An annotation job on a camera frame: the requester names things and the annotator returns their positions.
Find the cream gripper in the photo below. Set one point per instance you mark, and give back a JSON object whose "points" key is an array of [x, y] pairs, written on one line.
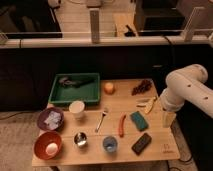
{"points": [[168, 118]]}

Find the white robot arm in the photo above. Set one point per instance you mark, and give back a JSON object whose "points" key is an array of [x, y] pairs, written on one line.
{"points": [[186, 84]]}

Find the purple bowl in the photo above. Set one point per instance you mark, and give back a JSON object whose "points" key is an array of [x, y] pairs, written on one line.
{"points": [[44, 114]]}

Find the red bowl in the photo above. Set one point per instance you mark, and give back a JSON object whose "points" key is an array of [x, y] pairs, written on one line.
{"points": [[43, 141]]}

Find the teal sponge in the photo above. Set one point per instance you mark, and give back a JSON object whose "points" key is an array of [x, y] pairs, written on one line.
{"points": [[139, 121]]}

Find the black rectangular block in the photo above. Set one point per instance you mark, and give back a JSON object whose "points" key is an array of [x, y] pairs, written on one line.
{"points": [[141, 143]]}

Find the light wooden table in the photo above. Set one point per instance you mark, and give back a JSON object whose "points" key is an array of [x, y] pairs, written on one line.
{"points": [[162, 147]]}

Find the dark grape bunch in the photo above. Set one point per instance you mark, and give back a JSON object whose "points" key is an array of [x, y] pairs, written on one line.
{"points": [[144, 86]]}

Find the red chili pepper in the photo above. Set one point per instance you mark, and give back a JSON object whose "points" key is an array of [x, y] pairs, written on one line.
{"points": [[121, 126]]}

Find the blue glass cup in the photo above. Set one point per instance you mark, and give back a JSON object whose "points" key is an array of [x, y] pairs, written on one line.
{"points": [[110, 144]]}

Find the small steel cup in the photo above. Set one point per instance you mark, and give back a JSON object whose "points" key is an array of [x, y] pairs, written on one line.
{"points": [[80, 139]]}

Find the black object on far table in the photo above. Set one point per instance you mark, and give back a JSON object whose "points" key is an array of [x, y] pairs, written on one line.
{"points": [[129, 32]]}

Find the dark tool in tray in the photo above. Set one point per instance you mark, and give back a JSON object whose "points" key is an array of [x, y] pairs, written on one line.
{"points": [[65, 81]]}

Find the green plastic tray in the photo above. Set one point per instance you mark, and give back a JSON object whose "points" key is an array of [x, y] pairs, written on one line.
{"points": [[89, 93]]}

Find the crumpled white plastic wrap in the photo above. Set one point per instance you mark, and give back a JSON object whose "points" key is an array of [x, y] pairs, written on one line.
{"points": [[53, 120]]}

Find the white egg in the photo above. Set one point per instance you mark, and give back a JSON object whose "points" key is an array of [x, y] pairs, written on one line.
{"points": [[51, 149]]}

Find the white horizontal rail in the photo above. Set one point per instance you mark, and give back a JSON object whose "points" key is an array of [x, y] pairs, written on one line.
{"points": [[103, 41]]}

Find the right white upright post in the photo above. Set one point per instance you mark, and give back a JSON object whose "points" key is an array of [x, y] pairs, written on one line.
{"points": [[192, 23]]}

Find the white upright post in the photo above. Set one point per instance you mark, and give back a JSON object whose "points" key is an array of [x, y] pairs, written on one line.
{"points": [[192, 23], [94, 23]]}

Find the left white upright post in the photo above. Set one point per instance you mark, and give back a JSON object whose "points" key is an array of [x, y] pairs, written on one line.
{"points": [[94, 23]]}

